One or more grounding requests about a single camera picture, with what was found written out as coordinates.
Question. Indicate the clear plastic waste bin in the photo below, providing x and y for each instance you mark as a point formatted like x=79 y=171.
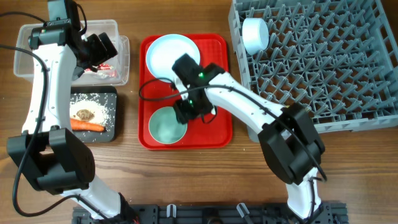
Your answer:
x=119 y=75

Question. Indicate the brown food scrap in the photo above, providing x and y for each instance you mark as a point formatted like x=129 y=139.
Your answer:
x=85 y=115

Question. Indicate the mint green bowl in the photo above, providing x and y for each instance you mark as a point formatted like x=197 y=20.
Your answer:
x=164 y=127

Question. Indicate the light blue bowl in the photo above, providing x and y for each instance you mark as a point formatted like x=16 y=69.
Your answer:
x=255 y=35

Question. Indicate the black waste tray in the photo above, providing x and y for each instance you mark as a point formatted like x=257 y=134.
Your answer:
x=110 y=100

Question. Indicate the orange carrot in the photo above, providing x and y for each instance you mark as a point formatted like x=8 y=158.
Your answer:
x=78 y=125

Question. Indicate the red snack wrapper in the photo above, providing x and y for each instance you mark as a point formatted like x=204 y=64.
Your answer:
x=100 y=67

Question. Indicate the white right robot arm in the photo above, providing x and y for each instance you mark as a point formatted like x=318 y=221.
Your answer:
x=290 y=143

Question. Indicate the red plastic tray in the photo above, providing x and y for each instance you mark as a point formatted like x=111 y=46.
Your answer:
x=218 y=131

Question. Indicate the white rice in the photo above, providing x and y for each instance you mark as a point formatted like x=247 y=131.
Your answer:
x=89 y=101

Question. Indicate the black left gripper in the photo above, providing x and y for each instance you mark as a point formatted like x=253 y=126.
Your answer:
x=103 y=53

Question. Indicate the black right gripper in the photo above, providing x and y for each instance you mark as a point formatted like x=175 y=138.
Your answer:
x=183 y=112

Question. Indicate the light blue plate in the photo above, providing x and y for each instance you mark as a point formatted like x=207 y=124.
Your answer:
x=164 y=51

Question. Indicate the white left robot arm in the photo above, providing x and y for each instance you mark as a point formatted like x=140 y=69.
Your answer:
x=47 y=153

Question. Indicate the grey dishwasher rack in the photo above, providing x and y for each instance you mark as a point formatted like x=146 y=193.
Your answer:
x=338 y=59

